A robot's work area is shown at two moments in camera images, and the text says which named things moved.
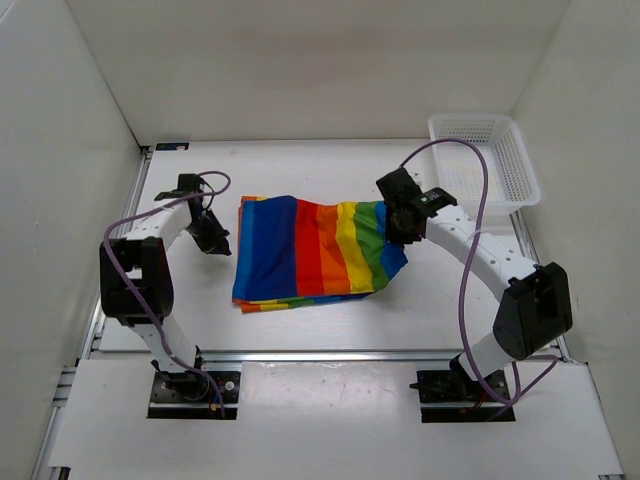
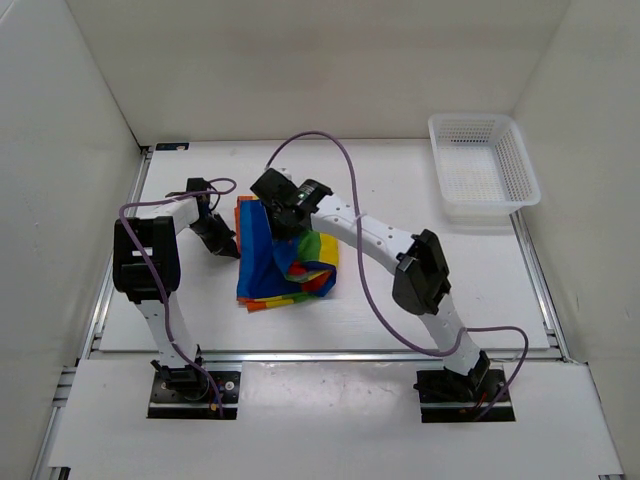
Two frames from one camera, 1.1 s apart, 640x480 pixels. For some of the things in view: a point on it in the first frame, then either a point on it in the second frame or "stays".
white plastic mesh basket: (512, 182) stays
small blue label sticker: (172, 146) stays
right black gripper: (395, 237) → (282, 233)
